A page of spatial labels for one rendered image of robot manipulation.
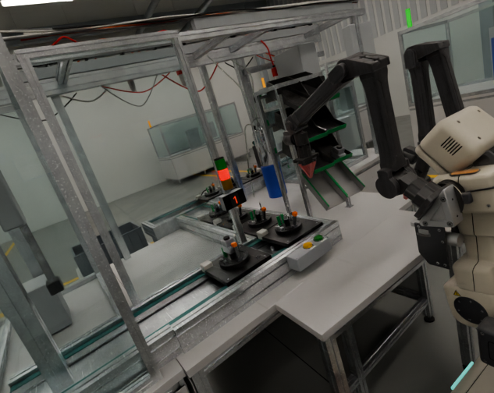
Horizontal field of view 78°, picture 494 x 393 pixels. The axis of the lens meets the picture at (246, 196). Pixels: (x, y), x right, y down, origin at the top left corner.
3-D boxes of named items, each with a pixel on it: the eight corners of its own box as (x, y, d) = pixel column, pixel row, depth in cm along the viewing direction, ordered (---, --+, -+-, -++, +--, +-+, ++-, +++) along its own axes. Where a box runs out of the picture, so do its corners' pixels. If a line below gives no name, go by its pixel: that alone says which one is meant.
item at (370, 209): (418, 200, 174) (417, 194, 173) (189, 378, 99) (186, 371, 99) (267, 189, 291) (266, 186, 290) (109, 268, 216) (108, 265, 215)
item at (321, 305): (465, 224, 136) (464, 217, 136) (323, 342, 97) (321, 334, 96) (343, 206, 197) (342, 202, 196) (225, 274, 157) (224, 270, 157)
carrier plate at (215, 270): (271, 258, 134) (271, 253, 134) (228, 287, 122) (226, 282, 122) (242, 247, 154) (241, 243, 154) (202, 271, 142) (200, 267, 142)
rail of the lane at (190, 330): (342, 238, 151) (338, 218, 148) (184, 353, 107) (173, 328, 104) (333, 236, 155) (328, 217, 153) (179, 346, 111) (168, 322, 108)
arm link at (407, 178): (412, 188, 89) (424, 179, 91) (384, 168, 95) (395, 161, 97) (401, 207, 97) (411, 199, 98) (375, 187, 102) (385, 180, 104)
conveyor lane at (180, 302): (326, 241, 154) (321, 223, 151) (178, 345, 112) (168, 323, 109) (288, 231, 177) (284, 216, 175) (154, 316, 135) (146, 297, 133)
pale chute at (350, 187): (362, 190, 169) (365, 185, 165) (344, 200, 164) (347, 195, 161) (330, 156, 182) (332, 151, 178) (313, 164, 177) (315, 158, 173)
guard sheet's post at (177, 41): (247, 241, 157) (179, 37, 131) (242, 243, 156) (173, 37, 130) (243, 240, 160) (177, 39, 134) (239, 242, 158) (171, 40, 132)
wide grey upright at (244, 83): (278, 183, 288) (234, 26, 252) (271, 186, 283) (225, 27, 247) (275, 183, 291) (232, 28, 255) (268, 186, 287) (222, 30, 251)
